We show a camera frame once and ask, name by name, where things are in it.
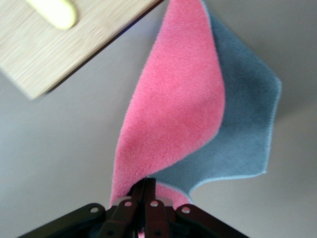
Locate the wooden cutting board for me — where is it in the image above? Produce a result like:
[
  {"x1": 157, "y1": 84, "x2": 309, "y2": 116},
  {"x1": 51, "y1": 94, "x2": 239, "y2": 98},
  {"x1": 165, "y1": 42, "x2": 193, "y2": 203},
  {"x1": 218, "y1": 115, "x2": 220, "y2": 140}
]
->
[{"x1": 0, "y1": 0, "x2": 165, "y2": 101}]

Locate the pink and grey cloth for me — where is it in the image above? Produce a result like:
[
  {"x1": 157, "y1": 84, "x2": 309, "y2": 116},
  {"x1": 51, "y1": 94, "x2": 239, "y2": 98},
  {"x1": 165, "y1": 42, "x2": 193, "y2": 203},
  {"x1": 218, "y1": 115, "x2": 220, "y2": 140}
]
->
[{"x1": 108, "y1": 0, "x2": 283, "y2": 238}]

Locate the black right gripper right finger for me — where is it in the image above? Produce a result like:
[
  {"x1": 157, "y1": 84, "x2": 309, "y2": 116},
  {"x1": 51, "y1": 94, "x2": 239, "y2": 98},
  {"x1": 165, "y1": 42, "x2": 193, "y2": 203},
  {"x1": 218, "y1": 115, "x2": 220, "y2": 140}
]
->
[{"x1": 145, "y1": 177, "x2": 251, "y2": 238}]

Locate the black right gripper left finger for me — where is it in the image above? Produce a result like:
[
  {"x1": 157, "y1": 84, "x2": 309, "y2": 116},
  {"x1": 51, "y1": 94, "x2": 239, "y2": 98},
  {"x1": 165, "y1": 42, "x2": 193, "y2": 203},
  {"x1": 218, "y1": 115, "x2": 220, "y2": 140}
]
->
[{"x1": 17, "y1": 178, "x2": 146, "y2": 238}]

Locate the yellow plastic knife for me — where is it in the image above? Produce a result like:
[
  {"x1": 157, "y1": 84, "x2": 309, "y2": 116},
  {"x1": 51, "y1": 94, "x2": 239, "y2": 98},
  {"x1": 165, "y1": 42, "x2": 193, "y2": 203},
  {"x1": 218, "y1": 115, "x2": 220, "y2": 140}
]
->
[{"x1": 24, "y1": 0, "x2": 80, "y2": 31}]

